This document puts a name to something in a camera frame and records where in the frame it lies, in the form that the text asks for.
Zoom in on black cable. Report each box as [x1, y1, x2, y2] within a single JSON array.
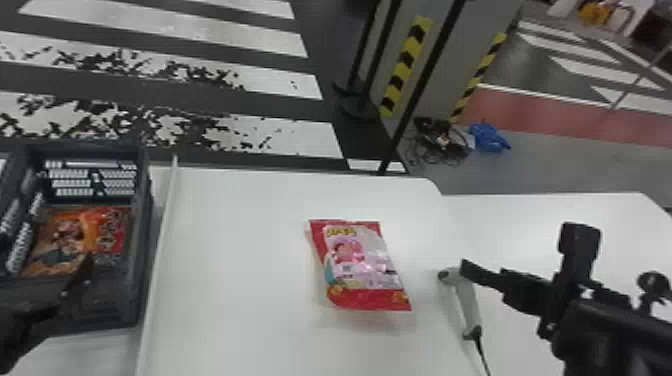
[[403, 115, 475, 168]]

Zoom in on yellow black striped post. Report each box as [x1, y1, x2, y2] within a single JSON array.
[[378, 15, 435, 120], [449, 31, 509, 125]]

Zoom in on red snack packet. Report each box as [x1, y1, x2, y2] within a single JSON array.
[[307, 218, 413, 313]]

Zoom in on hand scanner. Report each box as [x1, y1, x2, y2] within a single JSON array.
[[437, 265, 493, 376]]

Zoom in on orange snack packet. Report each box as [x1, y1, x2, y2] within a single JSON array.
[[20, 205, 132, 278]]

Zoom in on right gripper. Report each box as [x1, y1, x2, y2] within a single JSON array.
[[459, 258, 559, 319]]

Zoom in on blue basket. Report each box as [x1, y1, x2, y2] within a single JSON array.
[[0, 138, 155, 338]]

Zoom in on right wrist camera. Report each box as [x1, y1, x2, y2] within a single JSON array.
[[537, 221, 604, 340]]

